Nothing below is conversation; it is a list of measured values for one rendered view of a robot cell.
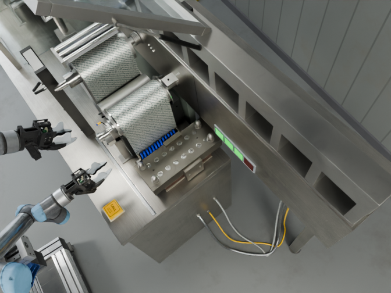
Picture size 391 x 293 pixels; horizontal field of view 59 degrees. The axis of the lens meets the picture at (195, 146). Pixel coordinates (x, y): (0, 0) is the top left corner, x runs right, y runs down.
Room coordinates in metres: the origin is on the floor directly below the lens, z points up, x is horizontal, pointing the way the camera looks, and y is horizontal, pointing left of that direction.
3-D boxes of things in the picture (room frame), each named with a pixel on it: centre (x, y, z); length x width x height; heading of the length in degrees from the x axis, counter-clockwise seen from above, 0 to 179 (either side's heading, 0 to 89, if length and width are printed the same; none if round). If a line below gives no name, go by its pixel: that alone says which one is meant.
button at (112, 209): (0.55, 0.45, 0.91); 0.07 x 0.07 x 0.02; 27
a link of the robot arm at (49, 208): (0.55, 0.67, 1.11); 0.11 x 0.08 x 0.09; 117
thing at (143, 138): (0.80, 0.17, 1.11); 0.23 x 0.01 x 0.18; 117
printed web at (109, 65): (0.97, 0.26, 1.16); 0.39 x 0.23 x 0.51; 27
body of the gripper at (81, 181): (0.62, 0.53, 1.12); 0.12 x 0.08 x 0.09; 117
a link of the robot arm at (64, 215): (0.55, 0.69, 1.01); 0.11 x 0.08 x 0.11; 75
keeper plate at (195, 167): (0.64, 0.03, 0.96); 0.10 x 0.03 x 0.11; 117
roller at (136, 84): (0.96, 0.26, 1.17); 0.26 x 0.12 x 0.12; 117
